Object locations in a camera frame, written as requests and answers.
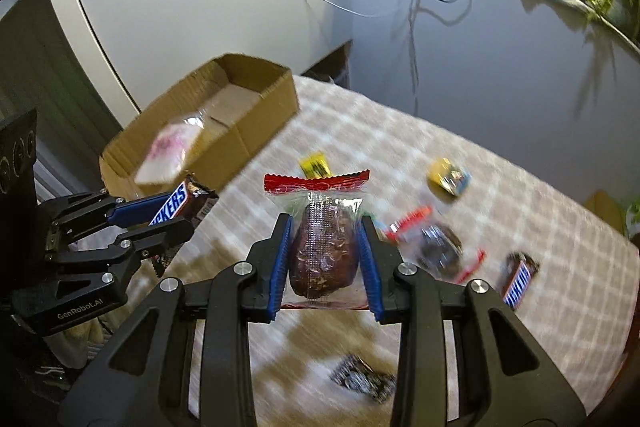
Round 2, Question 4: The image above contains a yellow and blue snack packet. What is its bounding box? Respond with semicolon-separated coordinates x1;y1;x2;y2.
426;157;473;198

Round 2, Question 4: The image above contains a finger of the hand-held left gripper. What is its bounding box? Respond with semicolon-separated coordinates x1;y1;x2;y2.
39;189;187;235
44;218;195;304

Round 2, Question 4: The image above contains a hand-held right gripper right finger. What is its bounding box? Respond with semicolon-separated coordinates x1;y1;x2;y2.
357;214;588;427

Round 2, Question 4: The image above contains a brown cardboard box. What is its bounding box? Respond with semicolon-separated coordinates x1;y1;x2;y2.
99;53;301;208

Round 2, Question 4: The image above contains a yellow wrapped candy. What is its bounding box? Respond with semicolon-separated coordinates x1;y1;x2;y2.
299;152;333;178

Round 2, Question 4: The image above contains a hanging white cable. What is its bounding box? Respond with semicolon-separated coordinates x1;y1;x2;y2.
400;0;421;110

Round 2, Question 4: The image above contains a white packet with pink print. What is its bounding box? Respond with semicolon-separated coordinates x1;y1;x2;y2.
134;109;211;185

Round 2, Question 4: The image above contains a clear packet with brown cake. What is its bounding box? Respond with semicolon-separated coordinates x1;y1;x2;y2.
264;169;373;310

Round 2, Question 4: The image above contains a white sachet with black print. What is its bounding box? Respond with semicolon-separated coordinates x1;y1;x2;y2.
329;353;397;404

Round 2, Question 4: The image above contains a brown chocolate bar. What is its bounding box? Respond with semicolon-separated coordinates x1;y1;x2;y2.
501;251;541;312
149;176;220;280

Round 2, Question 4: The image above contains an orange-brown box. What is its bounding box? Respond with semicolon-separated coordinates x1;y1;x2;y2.
582;189;627;233

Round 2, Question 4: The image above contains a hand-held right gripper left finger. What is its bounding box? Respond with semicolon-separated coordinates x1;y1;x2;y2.
55;213;296;427

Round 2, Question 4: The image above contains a clear packet with dark cake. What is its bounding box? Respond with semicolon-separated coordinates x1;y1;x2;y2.
375;206;488;283

